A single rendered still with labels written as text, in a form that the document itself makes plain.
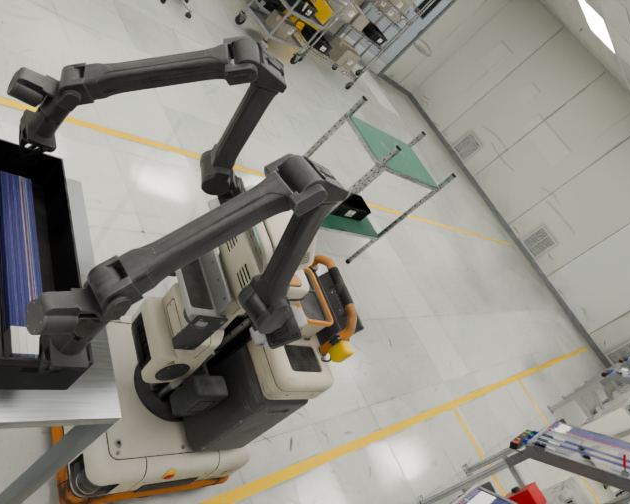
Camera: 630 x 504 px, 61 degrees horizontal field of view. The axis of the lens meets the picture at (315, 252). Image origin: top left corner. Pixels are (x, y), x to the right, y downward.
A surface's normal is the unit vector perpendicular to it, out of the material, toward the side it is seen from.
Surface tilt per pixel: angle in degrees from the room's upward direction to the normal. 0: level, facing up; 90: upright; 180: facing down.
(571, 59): 90
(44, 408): 0
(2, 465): 0
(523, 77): 90
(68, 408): 0
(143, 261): 51
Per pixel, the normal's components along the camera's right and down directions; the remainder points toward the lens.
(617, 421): -0.58, -0.07
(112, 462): 0.68, -0.58
